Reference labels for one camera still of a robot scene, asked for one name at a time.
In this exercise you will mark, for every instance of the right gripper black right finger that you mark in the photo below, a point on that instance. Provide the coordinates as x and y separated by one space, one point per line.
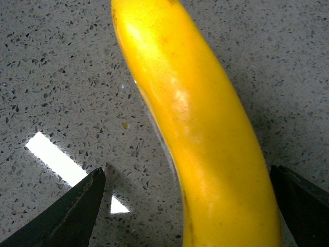
303 205

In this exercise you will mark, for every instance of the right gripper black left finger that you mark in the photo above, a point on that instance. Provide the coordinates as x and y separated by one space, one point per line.
69 221

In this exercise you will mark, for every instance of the large yellow banana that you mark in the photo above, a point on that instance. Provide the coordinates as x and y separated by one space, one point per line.
227 195

